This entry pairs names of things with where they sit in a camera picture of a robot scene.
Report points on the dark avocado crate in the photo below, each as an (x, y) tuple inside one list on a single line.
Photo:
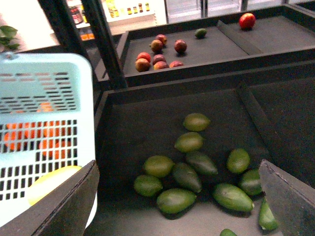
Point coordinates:
[(237, 119)]

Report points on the green avocado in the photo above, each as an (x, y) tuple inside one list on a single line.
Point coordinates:
[(201, 162), (232, 197), (175, 200), (187, 177)]

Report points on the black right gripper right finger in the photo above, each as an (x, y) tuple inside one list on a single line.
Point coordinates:
[(292, 202)]

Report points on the light blue plastic basket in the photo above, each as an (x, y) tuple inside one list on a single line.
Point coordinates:
[(46, 121)]

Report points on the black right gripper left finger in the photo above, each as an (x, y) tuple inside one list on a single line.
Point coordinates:
[(66, 211)]

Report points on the yellow mango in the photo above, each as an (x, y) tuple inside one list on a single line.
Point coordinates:
[(47, 183)]

